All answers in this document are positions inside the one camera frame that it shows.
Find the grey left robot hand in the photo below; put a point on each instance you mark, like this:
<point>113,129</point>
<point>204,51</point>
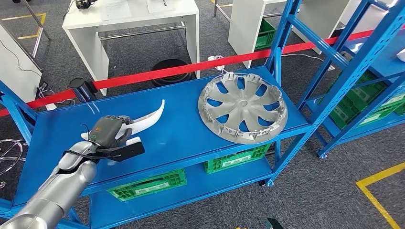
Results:
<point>106,132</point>

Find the white curved plastic panel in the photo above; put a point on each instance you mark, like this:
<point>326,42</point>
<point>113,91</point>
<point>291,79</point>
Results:
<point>145,121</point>
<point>401,55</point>

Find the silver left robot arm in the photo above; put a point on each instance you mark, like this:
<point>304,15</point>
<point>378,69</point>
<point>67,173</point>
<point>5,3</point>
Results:
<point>63,189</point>

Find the blue steel shelf rack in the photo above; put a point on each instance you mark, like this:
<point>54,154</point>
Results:
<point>386,60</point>
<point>177,126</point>

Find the green plastic crate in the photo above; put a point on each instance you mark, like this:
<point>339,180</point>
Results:
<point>357,101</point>
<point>171,178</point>
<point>265,36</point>
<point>395,106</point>
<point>215,166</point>

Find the white table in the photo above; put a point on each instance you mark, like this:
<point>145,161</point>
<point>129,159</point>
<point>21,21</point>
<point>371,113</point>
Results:
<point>88,47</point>

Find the black round stool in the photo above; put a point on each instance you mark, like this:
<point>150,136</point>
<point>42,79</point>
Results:
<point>172,63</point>

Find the white cabinet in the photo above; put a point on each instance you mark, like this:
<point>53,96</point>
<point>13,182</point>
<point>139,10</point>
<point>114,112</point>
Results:
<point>19,72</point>

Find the red barrier belt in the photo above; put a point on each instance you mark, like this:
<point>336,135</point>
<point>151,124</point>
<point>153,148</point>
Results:
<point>189,67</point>

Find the white paper sheet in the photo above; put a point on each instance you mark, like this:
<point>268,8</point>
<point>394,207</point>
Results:
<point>159,5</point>
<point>115,9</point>

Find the small black device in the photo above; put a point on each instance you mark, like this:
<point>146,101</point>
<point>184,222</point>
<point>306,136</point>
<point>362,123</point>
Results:
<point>84,3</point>

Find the white power strip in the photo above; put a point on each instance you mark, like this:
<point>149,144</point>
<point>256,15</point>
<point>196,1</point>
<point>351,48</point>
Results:
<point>216,60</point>

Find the silver wheel hubcap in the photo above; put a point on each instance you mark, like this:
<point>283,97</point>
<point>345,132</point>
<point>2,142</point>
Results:
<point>242,104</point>

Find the black robot body piece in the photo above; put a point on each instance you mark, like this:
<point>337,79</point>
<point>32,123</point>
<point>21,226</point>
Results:
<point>272,224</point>

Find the yellow floor tape square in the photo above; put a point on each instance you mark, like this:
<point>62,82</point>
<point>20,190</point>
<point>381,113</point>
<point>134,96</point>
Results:
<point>379,175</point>

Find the dark barrier post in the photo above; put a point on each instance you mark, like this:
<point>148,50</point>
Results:
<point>83,90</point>

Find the white pedestal block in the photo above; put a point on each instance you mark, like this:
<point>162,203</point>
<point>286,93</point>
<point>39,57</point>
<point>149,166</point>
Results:
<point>316,12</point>
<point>243,28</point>

